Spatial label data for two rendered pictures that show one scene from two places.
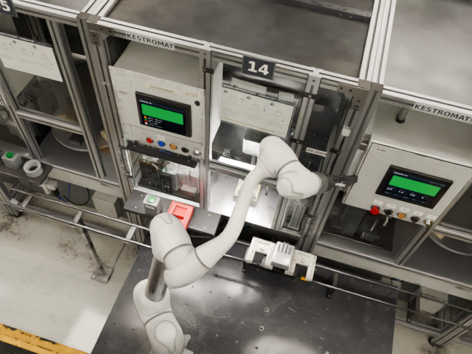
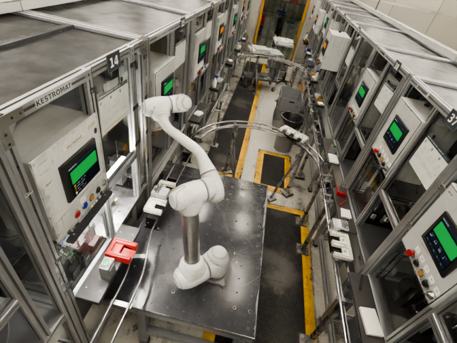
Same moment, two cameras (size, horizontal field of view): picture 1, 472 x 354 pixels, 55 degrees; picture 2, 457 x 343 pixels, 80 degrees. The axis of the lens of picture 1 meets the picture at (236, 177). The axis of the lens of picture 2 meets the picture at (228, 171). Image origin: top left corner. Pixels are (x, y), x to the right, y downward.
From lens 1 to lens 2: 1.70 m
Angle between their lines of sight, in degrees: 65
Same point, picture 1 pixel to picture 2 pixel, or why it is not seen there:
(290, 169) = (175, 97)
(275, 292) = (174, 213)
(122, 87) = (47, 177)
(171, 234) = (194, 184)
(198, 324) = not seen: hidden behind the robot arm
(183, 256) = (211, 178)
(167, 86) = (77, 133)
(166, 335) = (222, 250)
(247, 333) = (201, 228)
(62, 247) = not seen: outside the picture
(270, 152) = (159, 103)
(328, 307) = not seen: hidden behind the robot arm
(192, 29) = (46, 75)
